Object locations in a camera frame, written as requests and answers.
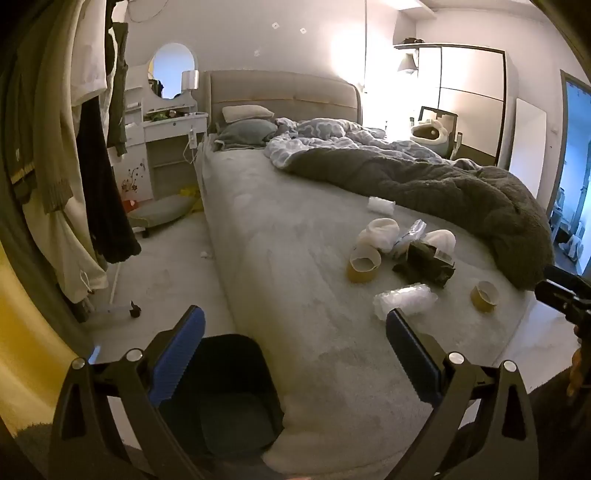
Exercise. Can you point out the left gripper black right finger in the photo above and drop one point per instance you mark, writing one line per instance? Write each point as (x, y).
(419, 365)

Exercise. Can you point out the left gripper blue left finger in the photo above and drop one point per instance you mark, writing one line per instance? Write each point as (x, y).
(171, 351)

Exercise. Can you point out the clear plastic bubble packaging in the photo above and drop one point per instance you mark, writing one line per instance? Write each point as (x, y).
(411, 300)

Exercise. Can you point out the tan tape roll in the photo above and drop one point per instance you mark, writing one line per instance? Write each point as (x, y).
(484, 296)
(364, 263)

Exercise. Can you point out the white tissue wad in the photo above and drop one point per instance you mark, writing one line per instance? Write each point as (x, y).
(443, 240)
(380, 234)

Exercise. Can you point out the small white foam piece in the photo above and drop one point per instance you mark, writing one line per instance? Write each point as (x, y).
(381, 206)

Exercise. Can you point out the clear crushed plastic bottle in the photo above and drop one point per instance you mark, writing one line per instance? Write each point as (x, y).
(415, 233)

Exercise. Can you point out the black trash bin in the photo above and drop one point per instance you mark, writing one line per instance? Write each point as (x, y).
(225, 406)

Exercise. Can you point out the white clothes rack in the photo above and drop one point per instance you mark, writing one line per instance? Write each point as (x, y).
(109, 304)

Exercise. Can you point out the dark grey fluffy blanket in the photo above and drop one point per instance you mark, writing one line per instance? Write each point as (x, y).
(488, 202)

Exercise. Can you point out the black hanging garment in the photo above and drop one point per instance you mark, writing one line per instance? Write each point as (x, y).
(111, 234)

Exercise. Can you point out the grey cushioned rolling stool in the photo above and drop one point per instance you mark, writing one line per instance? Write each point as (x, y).
(159, 212)

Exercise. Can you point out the grey bed mattress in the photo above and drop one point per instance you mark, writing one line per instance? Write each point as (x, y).
(281, 244)

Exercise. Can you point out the white leaning board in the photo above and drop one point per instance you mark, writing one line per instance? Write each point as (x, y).
(529, 144)

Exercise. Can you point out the white power strip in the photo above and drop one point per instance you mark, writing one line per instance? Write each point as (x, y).
(192, 140)

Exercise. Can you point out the grey-green pillow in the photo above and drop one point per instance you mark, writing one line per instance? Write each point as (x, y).
(249, 133)

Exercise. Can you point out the dark green hanging garment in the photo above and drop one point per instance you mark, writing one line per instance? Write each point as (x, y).
(116, 135)

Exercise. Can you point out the white cat bed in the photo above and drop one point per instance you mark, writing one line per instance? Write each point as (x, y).
(429, 133)

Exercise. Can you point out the blue white patterned duvet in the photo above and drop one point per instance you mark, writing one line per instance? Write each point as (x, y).
(339, 134)

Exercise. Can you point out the cream pillow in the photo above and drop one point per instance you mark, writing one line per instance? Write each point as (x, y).
(235, 113)

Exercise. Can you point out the white vanity dresser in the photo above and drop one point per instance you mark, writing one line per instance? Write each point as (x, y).
(158, 162)

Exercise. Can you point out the white table lamp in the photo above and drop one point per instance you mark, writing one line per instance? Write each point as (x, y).
(189, 80)

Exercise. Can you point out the beige hanging coat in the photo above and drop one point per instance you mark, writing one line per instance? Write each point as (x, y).
(58, 66)

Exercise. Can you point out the grey upholstered headboard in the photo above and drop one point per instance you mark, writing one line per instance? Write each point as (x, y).
(287, 94)

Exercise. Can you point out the oval vanity mirror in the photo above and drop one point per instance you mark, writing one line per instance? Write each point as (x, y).
(165, 69)

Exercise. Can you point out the black chair frame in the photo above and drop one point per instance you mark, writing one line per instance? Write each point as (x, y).
(450, 120)

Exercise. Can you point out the grey door frame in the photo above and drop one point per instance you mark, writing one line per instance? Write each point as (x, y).
(565, 78)

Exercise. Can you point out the large wardrobe with black frame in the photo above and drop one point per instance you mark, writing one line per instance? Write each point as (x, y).
(465, 87)

